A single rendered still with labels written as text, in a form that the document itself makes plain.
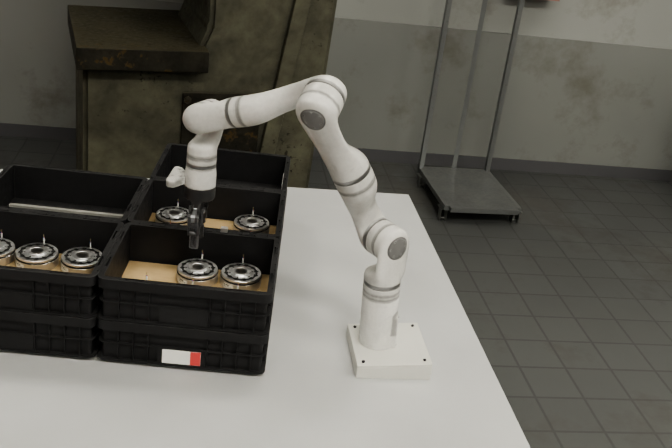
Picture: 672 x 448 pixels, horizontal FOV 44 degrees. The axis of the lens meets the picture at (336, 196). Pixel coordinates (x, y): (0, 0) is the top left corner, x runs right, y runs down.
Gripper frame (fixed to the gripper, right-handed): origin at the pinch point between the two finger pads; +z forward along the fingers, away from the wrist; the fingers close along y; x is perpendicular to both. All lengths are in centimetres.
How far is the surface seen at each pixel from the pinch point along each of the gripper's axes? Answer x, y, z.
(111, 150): 72, 172, 50
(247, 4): 18, 193, -20
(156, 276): 9.8, 1.7, 13.4
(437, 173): -92, 291, 84
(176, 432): -5.5, -39.8, 26.4
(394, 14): -53, 328, 0
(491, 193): -122, 270, 84
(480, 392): -74, -11, 26
